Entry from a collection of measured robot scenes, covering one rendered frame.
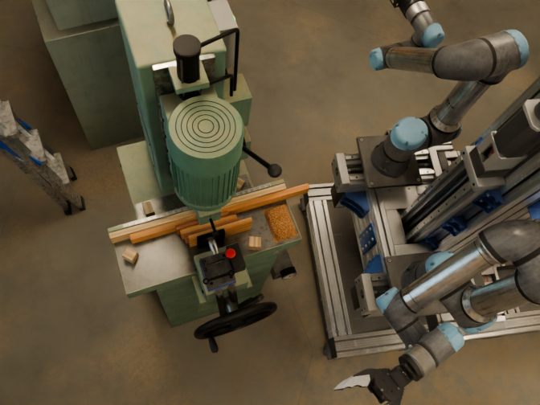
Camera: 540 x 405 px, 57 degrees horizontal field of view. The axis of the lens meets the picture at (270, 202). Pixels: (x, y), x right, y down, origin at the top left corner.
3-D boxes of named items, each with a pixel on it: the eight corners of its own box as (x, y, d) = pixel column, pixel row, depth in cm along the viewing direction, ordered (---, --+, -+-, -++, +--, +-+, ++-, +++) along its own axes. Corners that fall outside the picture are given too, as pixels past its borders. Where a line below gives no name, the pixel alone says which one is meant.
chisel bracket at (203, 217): (199, 227, 157) (199, 218, 149) (186, 189, 161) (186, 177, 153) (222, 221, 158) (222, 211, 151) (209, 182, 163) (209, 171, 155)
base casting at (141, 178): (157, 298, 174) (155, 292, 165) (118, 158, 192) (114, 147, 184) (276, 259, 184) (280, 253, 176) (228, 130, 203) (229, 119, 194)
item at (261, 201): (132, 243, 161) (130, 239, 157) (130, 238, 161) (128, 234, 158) (308, 192, 175) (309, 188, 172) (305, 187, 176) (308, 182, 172)
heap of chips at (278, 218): (275, 243, 167) (276, 240, 164) (262, 210, 171) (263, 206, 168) (298, 235, 169) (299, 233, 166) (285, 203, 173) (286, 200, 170)
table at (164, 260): (135, 327, 157) (132, 324, 151) (112, 239, 167) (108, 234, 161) (309, 268, 171) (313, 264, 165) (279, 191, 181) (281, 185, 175)
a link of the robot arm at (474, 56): (461, 91, 136) (369, 75, 180) (493, 81, 139) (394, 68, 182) (459, 47, 132) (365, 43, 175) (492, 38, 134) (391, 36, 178)
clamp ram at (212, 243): (203, 265, 160) (203, 258, 152) (197, 244, 163) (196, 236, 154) (230, 257, 162) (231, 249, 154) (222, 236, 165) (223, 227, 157)
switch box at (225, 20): (214, 71, 140) (215, 31, 125) (204, 43, 143) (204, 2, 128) (235, 67, 141) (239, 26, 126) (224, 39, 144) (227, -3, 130)
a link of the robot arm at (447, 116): (405, 129, 188) (477, 28, 138) (438, 119, 192) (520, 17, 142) (420, 156, 184) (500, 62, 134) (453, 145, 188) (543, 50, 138)
